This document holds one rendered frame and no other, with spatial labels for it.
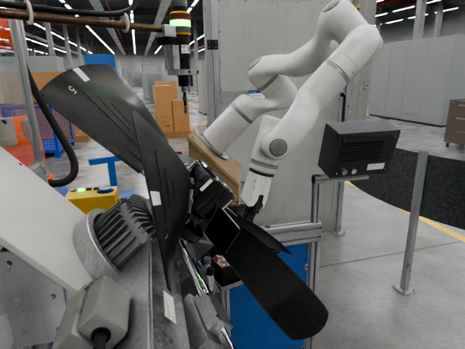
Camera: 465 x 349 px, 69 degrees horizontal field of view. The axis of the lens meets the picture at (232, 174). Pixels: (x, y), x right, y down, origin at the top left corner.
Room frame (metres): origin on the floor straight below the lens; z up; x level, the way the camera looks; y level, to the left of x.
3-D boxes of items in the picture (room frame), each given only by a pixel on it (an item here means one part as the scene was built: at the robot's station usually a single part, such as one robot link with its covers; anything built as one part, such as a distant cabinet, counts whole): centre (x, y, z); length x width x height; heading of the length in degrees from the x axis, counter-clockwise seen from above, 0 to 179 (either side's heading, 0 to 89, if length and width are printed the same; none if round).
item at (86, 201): (1.07, 0.47, 1.02); 0.16 x 0.10 x 0.11; 103
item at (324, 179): (1.28, -0.43, 1.04); 0.24 x 0.03 x 0.03; 103
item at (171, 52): (0.78, 0.11, 1.49); 0.09 x 0.07 x 0.10; 138
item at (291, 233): (1.16, 0.09, 0.82); 0.90 x 0.04 x 0.08; 103
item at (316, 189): (1.26, -0.33, 0.96); 0.03 x 0.03 x 0.20; 13
